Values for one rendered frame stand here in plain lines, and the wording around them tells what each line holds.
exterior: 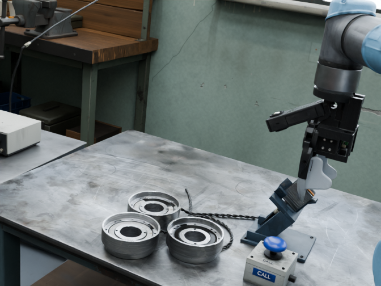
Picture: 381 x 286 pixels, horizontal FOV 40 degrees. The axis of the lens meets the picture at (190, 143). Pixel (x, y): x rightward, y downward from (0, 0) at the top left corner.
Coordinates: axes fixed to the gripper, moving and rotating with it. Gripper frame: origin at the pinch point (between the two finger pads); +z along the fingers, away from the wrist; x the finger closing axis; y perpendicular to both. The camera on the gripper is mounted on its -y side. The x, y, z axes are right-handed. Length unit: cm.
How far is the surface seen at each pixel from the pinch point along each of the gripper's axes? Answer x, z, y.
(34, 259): 36, 71, -94
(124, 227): -18.0, 9.1, -27.3
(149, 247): -20.5, 9.5, -20.5
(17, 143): 22, 21, -89
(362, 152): 147, 38, 0
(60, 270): -3, 37, -53
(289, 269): -14.9, 8.0, 3.1
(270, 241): -14.3, 4.5, -1.1
